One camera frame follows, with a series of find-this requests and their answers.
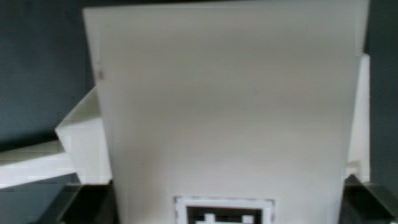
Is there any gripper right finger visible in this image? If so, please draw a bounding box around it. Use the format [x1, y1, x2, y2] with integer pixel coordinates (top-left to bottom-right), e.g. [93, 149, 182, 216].
[339, 175, 398, 224]

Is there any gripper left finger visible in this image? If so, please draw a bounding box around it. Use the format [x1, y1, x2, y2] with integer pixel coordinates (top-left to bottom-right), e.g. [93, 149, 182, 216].
[56, 184, 118, 224]

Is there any small white block with tag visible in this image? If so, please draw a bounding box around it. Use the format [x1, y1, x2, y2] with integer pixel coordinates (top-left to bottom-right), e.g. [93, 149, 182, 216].
[83, 0, 369, 224]

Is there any white cabinet body box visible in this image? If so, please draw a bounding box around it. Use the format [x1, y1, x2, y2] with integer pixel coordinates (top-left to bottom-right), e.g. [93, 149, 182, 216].
[54, 54, 371, 184]

